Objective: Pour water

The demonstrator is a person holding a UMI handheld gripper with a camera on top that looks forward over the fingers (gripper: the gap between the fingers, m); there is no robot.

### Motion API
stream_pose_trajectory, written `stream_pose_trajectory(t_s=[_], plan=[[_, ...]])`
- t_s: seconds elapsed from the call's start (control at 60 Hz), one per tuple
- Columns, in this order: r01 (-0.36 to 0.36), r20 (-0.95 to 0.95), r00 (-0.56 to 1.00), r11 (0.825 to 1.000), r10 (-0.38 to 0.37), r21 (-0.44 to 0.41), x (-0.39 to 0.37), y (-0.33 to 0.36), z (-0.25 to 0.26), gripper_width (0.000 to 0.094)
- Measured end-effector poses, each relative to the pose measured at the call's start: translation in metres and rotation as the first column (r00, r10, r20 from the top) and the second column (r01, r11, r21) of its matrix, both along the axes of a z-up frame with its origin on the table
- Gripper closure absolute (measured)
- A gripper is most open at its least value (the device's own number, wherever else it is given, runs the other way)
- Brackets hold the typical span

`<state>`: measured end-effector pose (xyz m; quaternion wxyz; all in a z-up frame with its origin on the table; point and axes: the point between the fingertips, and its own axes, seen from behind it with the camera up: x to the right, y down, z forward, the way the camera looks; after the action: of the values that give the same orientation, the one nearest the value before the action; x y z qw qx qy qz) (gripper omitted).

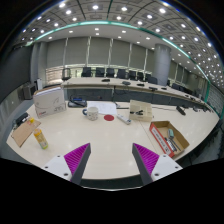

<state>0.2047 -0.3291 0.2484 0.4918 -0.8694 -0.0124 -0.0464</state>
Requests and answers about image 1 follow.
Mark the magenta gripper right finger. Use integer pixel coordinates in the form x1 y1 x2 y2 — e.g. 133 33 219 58
132 143 182 185

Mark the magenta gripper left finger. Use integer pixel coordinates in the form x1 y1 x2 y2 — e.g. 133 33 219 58
42 143 91 185

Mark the open red cardboard box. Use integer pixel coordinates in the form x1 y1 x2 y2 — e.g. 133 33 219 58
149 121 189 158

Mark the yellow plastic bottle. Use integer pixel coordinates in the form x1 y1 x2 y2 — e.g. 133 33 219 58
33 128 48 149

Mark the white power strip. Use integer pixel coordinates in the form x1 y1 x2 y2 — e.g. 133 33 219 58
117 114 131 125

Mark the small beige open box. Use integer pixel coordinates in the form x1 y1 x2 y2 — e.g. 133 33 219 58
129 100 153 122

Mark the white patterned mug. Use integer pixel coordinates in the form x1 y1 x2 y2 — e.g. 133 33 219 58
82 107 98 121

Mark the brown cardboard sheet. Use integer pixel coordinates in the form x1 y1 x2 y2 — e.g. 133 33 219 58
12 120 41 147

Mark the red round coaster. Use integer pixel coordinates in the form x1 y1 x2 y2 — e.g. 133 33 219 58
104 115 114 121

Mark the white paper sheet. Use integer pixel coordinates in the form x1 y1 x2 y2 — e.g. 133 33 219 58
87 101 117 115

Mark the white cardboard box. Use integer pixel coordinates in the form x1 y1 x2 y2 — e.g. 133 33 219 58
33 87 66 118

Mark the long conference desk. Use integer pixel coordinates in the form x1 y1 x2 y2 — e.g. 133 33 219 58
61 77 211 111

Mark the black office chair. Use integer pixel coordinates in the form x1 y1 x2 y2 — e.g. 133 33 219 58
81 67 92 77
117 69 126 79
95 67 105 77
106 68 115 78

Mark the grey round pillar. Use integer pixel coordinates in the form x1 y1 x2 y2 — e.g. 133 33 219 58
153 44 171 86

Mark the black device with cables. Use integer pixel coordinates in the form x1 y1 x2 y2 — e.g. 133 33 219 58
68 97 87 108

